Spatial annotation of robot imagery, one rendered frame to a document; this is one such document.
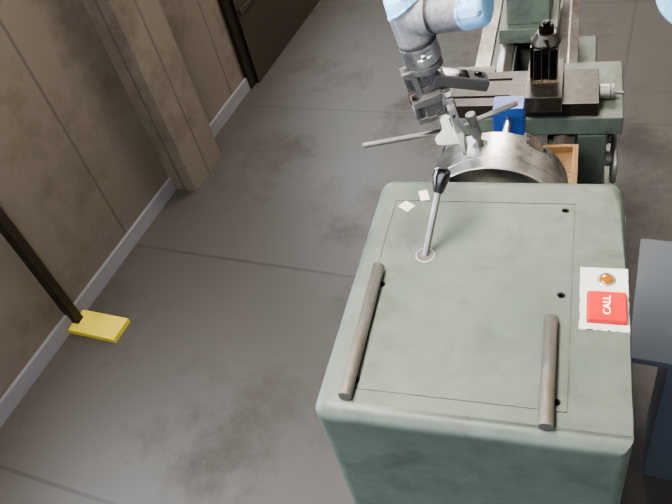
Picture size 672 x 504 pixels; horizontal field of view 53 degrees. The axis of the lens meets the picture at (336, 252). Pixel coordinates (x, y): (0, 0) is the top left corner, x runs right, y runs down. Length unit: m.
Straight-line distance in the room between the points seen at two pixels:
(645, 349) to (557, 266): 0.58
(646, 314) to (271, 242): 1.91
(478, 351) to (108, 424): 2.03
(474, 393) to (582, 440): 0.17
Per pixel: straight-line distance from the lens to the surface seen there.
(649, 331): 1.82
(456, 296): 1.21
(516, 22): 2.61
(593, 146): 2.19
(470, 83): 1.43
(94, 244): 3.40
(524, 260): 1.26
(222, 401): 2.77
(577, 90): 2.17
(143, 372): 3.01
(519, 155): 1.52
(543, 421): 1.04
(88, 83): 3.32
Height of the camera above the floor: 2.18
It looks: 44 degrees down
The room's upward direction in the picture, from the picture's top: 16 degrees counter-clockwise
